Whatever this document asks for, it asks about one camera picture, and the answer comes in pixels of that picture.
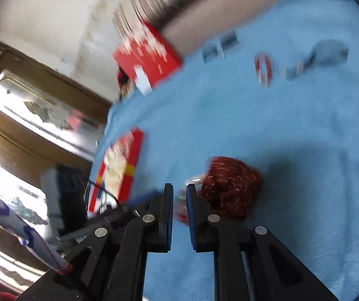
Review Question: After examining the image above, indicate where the red box with white blossoms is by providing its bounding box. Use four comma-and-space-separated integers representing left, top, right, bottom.
113, 21, 184, 89

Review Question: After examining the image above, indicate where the mauve sofa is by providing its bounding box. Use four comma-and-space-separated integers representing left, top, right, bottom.
159, 0, 312, 57

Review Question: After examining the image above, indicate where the striped floral sofa cushion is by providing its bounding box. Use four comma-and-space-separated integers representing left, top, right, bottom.
113, 0, 230, 40

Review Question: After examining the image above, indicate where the wooden door frame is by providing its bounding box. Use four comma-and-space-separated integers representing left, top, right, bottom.
0, 36, 114, 289

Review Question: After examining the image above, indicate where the red plaid scrunchie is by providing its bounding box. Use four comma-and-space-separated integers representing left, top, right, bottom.
254, 52, 276, 88

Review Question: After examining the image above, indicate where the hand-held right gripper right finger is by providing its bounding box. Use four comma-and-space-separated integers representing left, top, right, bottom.
186, 184, 338, 301

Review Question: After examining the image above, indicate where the light blue blanket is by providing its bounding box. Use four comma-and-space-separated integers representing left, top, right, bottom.
85, 0, 359, 301

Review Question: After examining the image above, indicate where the red yellow box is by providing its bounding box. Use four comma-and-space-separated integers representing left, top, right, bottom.
87, 128, 145, 217

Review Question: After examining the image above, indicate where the black hair tie gold band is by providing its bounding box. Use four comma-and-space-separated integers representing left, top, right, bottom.
279, 39, 350, 81

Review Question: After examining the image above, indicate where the navy striped ribbon hair bow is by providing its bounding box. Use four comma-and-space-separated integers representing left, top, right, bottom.
202, 29, 240, 62

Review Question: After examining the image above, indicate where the white paper tag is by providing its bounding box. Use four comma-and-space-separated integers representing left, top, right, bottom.
134, 65, 153, 97

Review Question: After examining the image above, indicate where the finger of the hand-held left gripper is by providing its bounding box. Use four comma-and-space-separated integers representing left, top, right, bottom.
126, 190, 165, 208

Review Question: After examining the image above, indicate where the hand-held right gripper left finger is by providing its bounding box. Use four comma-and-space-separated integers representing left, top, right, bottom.
19, 183, 174, 301

